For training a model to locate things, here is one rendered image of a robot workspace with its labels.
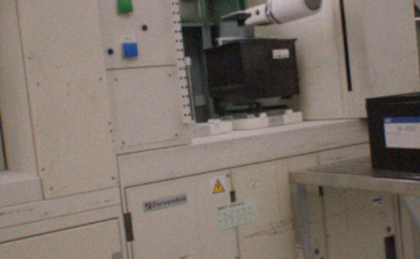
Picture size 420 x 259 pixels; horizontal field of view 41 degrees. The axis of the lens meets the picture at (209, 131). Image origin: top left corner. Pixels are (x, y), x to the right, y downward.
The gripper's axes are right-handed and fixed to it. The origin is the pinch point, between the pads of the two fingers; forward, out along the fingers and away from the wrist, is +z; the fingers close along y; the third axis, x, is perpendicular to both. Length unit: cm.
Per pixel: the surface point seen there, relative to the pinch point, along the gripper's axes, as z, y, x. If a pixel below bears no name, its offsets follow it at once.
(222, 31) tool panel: 52, 25, 5
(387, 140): -57, -4, -38
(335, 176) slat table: -49, -14, -46
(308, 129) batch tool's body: -29.8, -4.3, -35.1
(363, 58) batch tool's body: -33.6, 15.2, -17.1
